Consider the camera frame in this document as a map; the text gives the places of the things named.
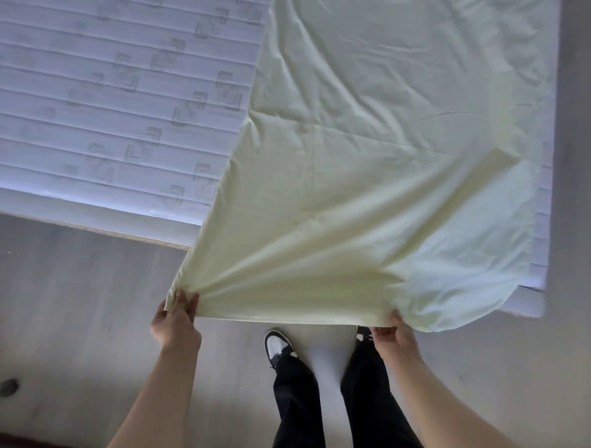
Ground pale green bed sheet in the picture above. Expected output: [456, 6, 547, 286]
[166, 0, 561, 334]

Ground black trousers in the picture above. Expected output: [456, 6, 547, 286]
[272, 339, 423, 448]

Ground person's right hand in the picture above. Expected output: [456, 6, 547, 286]
[369, 309, 423, 370]

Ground black and white left sneaker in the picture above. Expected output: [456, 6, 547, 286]
[263, 330, 297, 370]

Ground person's right forearm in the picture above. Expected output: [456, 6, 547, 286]
[392, 354, 518, 448]

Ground white quilted mattress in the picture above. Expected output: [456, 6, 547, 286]
[0, 0, 555, 319]

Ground person's left forearm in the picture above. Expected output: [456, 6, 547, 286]
[107, 342, 202, 448]

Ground person's left hand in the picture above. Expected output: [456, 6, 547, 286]
[151, 289, 202, 355]

